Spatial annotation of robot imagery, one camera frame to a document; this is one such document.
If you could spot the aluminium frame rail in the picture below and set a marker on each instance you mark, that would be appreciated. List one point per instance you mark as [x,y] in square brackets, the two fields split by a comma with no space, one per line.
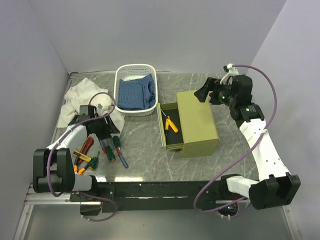
[33,198]

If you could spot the white plastic perforated basket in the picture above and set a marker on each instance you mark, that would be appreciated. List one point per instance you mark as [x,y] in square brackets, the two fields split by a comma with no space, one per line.
[130,72]

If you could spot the blue red handled screwdriver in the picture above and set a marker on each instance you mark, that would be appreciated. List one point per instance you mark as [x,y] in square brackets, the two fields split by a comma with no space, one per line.
[121,157]

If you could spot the olive green metal drawer box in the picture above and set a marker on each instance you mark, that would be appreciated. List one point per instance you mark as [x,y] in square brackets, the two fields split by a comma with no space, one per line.
[198,127]

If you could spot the white cloth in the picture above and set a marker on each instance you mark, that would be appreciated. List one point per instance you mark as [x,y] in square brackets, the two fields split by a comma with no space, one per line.
[84,93]

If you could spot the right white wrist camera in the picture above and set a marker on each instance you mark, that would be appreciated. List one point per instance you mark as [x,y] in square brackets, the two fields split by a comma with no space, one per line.
[230,72]

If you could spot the orange handled pliers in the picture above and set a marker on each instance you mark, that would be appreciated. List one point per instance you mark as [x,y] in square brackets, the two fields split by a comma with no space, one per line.
[80,170]

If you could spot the stubby green screwdriver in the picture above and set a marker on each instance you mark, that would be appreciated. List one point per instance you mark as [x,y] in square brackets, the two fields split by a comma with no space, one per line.
[93,164]

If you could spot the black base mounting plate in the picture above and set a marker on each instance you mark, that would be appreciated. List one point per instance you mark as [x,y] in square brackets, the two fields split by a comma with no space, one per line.
[138,196]

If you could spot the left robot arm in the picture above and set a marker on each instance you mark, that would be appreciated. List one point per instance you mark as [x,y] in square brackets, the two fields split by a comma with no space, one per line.
[53,168]

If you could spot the yellow short screwdriver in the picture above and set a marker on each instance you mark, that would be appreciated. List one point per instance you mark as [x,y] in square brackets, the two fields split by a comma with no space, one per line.
[166,128]

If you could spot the blue checkered cloth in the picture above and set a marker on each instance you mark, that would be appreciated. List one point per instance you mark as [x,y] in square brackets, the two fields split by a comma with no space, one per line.
[137,94]

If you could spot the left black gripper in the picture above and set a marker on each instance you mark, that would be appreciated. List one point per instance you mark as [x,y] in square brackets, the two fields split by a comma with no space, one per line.
[109,128]

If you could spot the yellow precision screwdriver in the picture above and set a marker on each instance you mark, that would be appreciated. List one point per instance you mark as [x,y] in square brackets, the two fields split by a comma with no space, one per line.
[171,123]

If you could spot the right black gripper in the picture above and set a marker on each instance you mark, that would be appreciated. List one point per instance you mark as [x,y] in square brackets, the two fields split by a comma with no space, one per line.
[209,85]

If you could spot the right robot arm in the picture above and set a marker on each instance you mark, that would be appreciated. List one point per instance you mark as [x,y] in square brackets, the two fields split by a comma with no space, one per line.
[275,186]

